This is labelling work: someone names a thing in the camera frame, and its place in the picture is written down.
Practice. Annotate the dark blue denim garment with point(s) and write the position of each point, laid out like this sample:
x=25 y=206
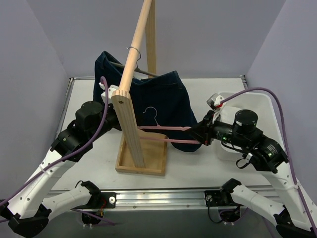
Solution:
x=161 y=100

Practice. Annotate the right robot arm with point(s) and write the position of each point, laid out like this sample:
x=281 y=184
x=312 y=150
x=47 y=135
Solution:
x=296 y=215

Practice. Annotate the aluminium mounting rail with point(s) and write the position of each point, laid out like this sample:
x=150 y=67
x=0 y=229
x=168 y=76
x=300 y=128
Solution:
x=164 y=199

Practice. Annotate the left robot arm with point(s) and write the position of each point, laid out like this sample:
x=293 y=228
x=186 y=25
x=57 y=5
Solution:
x=29 y=211

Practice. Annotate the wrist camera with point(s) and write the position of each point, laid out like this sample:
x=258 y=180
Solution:
x=216 y=105
x=109 y=93

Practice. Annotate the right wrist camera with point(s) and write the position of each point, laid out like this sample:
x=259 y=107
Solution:
x=216 y=105

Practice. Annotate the white plastic basket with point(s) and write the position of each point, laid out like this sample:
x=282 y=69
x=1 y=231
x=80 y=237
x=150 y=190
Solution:
x=261 y=104

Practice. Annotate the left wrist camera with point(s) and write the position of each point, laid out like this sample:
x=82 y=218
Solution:
x=109 y=93

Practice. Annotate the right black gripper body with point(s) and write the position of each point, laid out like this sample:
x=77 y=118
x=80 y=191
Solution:
x=206 y=131

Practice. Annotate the white pleated skirt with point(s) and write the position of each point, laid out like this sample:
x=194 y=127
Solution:
x=227 y=114

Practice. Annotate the pink hanger with metal hook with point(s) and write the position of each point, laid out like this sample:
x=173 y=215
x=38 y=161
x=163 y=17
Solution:
x=165 y=130

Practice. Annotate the wooden clothes rack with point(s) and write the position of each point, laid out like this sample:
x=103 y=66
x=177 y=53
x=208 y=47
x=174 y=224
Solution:
x=139 y=152

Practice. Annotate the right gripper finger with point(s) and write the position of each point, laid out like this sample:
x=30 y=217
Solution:
x=201 y=126
x=198 y=134

